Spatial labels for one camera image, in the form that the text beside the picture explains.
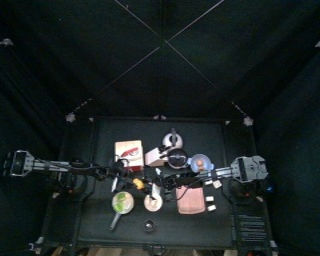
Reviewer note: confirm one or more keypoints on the yellow toy corn half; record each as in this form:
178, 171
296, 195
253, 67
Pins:
136, 182
141, 185

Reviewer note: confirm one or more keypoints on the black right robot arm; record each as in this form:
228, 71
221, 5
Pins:
237, 170

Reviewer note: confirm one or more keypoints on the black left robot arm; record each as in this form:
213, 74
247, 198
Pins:
55, 165

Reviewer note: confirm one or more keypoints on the small white plate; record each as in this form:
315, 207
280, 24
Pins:
152, 203

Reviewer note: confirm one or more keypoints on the white box with red print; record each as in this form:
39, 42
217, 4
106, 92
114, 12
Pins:
128, 153

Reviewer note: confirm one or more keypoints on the pan with green food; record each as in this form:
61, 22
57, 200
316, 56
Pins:
122, 202

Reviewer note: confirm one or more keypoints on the pink plastic tray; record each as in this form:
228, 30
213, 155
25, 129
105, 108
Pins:
190, 200

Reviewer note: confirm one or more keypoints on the white knife block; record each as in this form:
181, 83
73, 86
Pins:
154, 157

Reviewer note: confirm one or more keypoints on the white pot with dark inside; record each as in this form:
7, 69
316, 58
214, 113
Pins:
177, 158

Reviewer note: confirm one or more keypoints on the white toy cube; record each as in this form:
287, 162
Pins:
206, 182
210, 208
216, 183
209, 199

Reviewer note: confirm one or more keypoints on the brown toy egg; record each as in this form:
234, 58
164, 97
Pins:
198, 163

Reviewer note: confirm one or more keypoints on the black round cup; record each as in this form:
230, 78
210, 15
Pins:
149, 226

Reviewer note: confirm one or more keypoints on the white toy kettle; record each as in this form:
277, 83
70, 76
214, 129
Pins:
172, 140

